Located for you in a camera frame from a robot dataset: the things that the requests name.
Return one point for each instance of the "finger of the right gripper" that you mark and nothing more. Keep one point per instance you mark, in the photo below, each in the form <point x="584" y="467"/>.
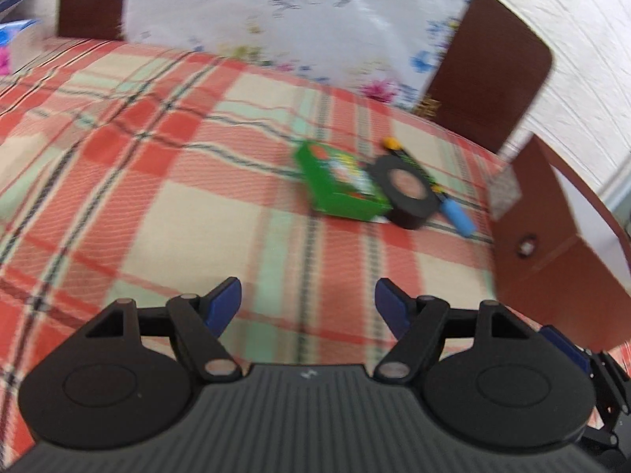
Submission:
<point x="612" y="387"/>

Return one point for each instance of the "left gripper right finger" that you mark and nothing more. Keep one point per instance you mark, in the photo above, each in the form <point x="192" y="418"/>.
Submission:
<point x="484" y="375"/>

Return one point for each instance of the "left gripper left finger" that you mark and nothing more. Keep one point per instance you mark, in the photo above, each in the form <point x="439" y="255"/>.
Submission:
<point x="129" y="374"/>

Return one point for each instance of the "black tape roll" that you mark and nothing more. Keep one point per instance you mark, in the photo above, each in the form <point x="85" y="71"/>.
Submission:
<point x="411" y="199"/>

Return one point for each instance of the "green card box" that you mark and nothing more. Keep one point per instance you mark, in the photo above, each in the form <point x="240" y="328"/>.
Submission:
<point x="339" y="184"/>

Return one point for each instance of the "brown cardboard box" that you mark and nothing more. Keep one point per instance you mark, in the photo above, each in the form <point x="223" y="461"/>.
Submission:
<point x="560" y="256"/>

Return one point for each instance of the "black flash color marker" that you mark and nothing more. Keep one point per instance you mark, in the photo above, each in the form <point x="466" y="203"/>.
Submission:
<point x="449" y="207"/>

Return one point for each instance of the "dark brown wooden headboard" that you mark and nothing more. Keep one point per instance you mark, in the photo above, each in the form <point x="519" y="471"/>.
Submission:
<point x="491" y="73"/>

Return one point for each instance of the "floral plastic bag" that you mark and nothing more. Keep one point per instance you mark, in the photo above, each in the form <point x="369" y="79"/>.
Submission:
<point x="387" y="50"/>

